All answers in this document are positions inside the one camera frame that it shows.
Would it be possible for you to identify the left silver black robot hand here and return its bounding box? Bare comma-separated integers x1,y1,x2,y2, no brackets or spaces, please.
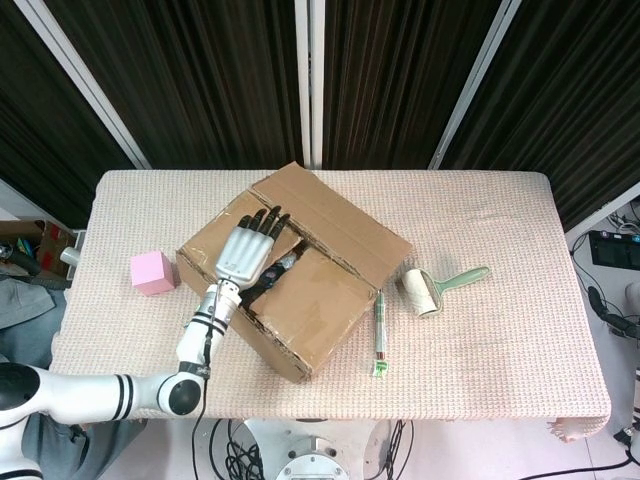
214,203,293,292

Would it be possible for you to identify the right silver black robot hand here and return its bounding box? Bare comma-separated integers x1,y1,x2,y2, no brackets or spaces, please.
588,287,636,337

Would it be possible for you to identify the brown cardboard shipping box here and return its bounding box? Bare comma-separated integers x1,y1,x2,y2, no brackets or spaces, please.
174,159,415,385

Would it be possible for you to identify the metal robot base column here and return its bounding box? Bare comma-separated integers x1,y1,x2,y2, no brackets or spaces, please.
275,435,354,480

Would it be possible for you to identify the black electronic device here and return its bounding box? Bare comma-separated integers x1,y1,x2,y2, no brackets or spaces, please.
588,230,640,269

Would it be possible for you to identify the pink foam cube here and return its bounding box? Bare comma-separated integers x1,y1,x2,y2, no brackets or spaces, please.
129,251,176,296

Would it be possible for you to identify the wrapped brown chopsticks pair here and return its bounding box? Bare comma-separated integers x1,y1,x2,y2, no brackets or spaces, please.
372,288,389,361

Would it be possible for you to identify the black pleated curtain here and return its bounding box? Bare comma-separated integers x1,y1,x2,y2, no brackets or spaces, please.
0,0,136,229
442,0,640,232
322,0,504,170
42,0,305,170

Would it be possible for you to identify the open brown floor carton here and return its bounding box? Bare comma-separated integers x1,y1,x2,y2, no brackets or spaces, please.
0,219,76,279

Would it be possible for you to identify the white frame post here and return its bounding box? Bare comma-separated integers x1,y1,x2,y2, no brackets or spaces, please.
13,0,152,170
428,0,521,170
0,177,96,236
565,180,640,236
293,0,325,170

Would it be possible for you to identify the green handled lint roller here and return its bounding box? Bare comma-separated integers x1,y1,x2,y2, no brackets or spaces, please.
398,265,492,320

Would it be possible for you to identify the black cable bundle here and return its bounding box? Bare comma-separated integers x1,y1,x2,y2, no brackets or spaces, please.
208,418,264,480

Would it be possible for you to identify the black braided cable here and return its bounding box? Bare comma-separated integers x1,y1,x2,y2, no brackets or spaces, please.
382,419,416,480

